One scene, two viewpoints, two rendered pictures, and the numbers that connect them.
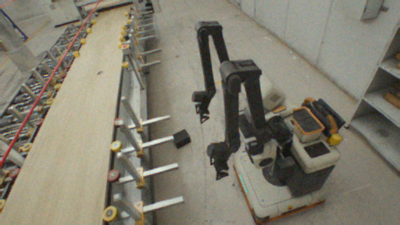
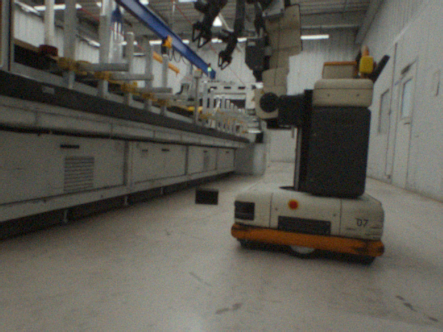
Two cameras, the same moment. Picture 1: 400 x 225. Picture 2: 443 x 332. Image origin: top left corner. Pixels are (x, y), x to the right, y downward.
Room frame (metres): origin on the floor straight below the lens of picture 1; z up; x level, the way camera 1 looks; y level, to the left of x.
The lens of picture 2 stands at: (-0.95, -0.71, 0.47)
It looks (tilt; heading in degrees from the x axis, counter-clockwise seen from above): 3 degrees down; 20
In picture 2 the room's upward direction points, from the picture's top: 3 degrees clockwise
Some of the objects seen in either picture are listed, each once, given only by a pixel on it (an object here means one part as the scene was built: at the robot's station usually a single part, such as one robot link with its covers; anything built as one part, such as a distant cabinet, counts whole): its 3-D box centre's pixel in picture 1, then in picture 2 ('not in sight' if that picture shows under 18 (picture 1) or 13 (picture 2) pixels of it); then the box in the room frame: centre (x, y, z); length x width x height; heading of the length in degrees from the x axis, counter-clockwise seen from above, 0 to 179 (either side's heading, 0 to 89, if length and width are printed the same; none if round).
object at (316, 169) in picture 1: (293, 148); (327, 133); (0.84, -0.66, 0.59); 0.55 x 0.34 x 0.83; 5
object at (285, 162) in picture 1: (268, 158); (278, 112); (0.75, -0.41, 0.68); 0.28 x 0.27 x 0.25; 5
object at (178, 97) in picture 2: (146, 145); (157, 97); (1.00, 0.47, 0.81); 0.43 x 0.03 x 0.04; 95
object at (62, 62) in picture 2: not in sight; (72, 66); (0.23, 0.45, 0.81); 0.14 x 0.06 x 0.05; 5
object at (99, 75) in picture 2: (140, 214); (105, 76); (0.48, 0.48, 0.82); 0.14 x 0.06 x 0.05; 5
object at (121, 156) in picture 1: (135, 175); (128, 73); (0.70, 0.49, 0.89); 0.04 x 0.04 x 0.48; 5
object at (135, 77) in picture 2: (148, 209); (115, 77); (0.50, 0.43, 0.82); 0.43 x 0.03 x 0.04; 95
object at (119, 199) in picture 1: (135, 214); (103, 62); (0.46, 0.47, 0.89); 0.04 x 0.04 x 0.48; 5
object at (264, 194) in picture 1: (276, 177); (304, 211); (0.83, -0.57, 0.16); 0.67 x 0.64 x 0.25; 95
